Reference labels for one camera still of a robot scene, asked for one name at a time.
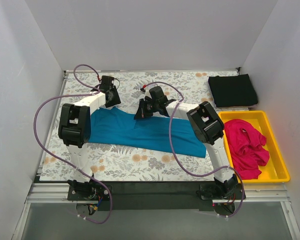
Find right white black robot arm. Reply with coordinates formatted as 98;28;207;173
134;84;238;199

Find purple cable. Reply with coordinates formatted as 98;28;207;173
141;81;247;219
33;64;114;224

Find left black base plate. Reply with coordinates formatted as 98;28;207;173
67;180;112;201

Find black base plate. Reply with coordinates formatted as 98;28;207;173
196;181;246;200
67;180;112;201

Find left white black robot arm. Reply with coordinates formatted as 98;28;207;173
58;75;121;200

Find yellow plastic tray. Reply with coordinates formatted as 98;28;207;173
219;110;290;184

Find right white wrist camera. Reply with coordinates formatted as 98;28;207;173
140;85;152;101

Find magenta pink t shirt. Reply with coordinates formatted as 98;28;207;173
224;119;270;180

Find teal blue t shirt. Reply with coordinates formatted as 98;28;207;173
89;107;206;158

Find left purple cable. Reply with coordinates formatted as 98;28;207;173
33;64;114;224

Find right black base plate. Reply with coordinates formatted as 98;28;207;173
196;181;246;200

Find floral patterned table mat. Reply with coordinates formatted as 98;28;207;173
39;70;237;182

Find folded black t shirt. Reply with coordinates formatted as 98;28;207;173
208;74;259;108

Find aluminium frame rail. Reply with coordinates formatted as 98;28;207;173
26;182;290;203

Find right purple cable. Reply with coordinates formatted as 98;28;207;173
141;81;247;219

